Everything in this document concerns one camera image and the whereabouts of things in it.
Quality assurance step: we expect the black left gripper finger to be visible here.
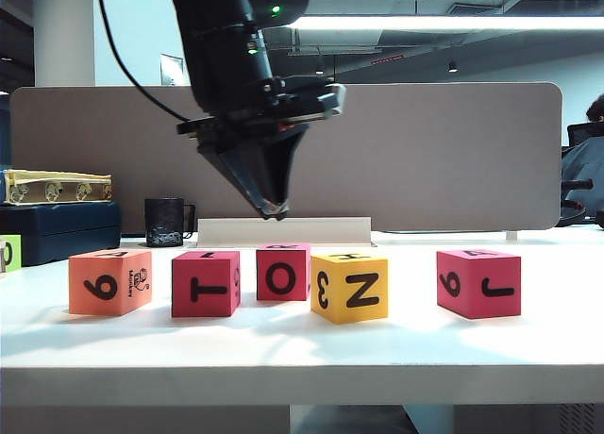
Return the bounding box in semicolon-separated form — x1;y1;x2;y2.
262;121;311;221
197;139;274;218

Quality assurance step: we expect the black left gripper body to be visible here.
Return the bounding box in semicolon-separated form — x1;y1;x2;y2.
176;22;331;153

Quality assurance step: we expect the pink block with O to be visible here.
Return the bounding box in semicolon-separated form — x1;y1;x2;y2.
256;242;312;302

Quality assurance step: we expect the pink block with T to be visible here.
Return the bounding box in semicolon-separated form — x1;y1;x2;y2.
171;250;242;319

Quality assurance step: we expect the yellow foam block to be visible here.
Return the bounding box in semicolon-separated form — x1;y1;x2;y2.
310;253;391;326

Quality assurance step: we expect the orange foam block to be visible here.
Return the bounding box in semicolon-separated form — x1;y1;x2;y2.
68;248;154;317

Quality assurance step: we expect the pink block with J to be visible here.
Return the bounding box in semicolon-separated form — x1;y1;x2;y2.
436;249;523;321

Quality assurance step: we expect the black mug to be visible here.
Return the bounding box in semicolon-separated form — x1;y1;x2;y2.
143;197;197;248

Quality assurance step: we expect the grey desk divider panel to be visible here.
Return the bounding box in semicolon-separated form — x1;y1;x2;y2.
9;81;564;234

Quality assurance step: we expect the dark blue case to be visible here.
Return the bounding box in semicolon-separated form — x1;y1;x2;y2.
0;201;123;268

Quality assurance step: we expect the yellow patterned box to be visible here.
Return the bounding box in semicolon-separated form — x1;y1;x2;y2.
3;169;114;206

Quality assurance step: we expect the ceiling light strip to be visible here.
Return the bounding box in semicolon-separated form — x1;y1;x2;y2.
287;16;604;31

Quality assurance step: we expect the green foam block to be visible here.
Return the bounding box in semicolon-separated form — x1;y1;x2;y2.
0;234;24;274

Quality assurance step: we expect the grey jacket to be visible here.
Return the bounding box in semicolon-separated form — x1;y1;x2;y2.
561;139;604;218

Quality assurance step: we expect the person in background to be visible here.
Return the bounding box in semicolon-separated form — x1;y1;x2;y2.
559;121;604;230

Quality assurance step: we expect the perforated metal panel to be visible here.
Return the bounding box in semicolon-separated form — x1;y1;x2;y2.
558;403;599;434

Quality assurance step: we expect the wall sign on pillar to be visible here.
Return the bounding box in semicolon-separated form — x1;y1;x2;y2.
159;53;186;87

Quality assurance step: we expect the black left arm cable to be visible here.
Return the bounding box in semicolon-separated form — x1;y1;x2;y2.
96;0;193;123

